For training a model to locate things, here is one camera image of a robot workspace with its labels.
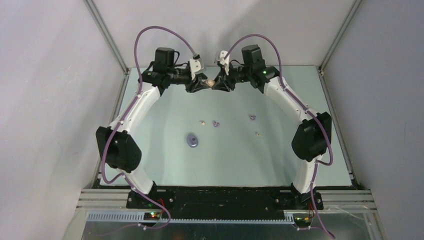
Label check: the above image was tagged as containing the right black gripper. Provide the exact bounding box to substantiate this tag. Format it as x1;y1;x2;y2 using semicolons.
211;61;252;93

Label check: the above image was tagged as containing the beige earbud charging case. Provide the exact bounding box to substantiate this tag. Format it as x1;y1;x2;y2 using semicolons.
205;79;215;88

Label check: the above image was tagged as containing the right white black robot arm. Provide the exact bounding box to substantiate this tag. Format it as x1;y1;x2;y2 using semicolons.
212;44;332;209

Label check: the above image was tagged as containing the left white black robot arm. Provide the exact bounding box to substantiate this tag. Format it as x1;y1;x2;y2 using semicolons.
95;47;208;208

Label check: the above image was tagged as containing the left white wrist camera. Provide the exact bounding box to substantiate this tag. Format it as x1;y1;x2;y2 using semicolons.
188;54;206;75

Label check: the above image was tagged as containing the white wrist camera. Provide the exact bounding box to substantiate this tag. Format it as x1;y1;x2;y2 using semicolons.
214;50;230;76
188;54;206;75

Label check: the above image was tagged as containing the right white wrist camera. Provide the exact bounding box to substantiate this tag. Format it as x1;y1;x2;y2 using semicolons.
214;50;230;76

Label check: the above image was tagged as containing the right aluminium corner post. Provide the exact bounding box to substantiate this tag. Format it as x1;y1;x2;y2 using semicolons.
318;0;363;72

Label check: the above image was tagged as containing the aluminium corner post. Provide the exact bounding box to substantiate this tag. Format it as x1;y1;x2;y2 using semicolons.
318;0;363;72
82;0;129;74

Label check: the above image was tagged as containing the left aluminium corner post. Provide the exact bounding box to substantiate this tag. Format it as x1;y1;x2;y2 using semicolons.
82;0;129;74

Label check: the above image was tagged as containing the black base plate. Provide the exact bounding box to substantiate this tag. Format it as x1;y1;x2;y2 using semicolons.
126;186;324;220

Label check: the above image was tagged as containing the grey cable duct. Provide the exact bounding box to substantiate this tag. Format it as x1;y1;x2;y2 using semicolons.
86;210;295;225

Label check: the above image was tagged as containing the aluminium frame rail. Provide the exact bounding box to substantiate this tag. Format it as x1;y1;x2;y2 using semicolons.
77;189;377;214

